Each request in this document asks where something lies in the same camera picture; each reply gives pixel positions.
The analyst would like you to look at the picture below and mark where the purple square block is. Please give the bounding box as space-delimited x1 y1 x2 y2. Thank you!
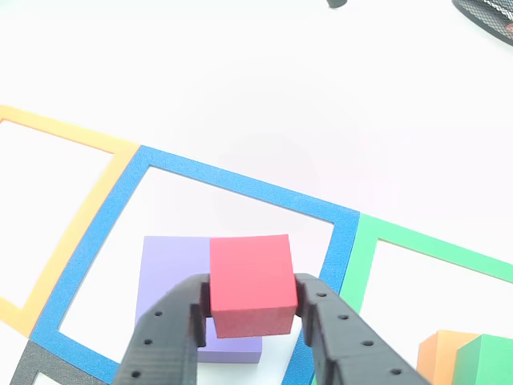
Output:
135 235 264 365

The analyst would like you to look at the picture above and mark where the orange square block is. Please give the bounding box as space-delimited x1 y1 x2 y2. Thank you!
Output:
416 329 482 385

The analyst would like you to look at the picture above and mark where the small red cube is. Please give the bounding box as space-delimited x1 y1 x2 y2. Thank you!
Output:
208 234 300 338

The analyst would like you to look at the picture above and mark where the green cube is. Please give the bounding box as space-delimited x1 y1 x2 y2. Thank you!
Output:
452 333 513 385

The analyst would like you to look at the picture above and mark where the black mesh bin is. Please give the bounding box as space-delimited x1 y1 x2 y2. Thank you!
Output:
450 0 513 46

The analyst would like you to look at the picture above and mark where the green square frame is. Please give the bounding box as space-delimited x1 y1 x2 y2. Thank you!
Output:
312 213 513 385

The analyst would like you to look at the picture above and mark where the orange square frame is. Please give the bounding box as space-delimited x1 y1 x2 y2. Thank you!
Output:
0 104 141 338

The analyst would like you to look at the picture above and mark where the blue square frame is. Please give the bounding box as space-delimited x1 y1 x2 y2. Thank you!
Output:
30 144 361 385

